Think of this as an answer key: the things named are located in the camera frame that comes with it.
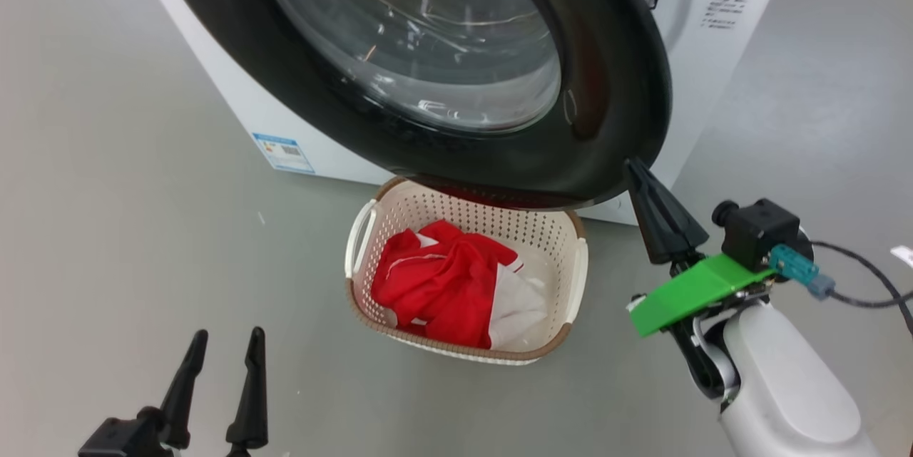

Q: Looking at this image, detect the green camera mount plate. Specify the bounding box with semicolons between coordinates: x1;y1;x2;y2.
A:
628;252;775;338

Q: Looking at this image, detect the white front-load washing machine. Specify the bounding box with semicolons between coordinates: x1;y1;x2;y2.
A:
123;0;798;226

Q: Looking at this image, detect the cream perforated laundry basket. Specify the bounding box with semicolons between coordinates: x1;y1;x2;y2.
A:
345;175;590;366

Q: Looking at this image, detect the teal cable connector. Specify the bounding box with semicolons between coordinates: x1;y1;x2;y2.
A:
769;243;837;301

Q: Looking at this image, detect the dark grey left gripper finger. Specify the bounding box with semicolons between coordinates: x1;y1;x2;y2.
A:
226;327;269;451
158;329;209;451

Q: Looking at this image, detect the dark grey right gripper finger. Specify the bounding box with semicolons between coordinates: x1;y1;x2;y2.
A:
635;158;710;259
624;158;679;265

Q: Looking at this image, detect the thin black cable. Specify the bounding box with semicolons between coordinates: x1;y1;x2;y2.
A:
810;240;913;337

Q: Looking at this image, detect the plain red garment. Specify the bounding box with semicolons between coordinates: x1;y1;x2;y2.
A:
407;229;520;349

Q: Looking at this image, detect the black round washer door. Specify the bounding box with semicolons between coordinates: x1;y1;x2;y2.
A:
152;0;673;210

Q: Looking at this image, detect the blue energy label sticker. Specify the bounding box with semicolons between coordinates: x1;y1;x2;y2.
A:
252;133;315;174

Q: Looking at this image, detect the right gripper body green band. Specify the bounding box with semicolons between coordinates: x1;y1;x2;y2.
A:
667;300;743;401

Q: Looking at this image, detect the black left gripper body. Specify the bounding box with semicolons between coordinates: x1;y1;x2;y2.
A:
77;407;175;457

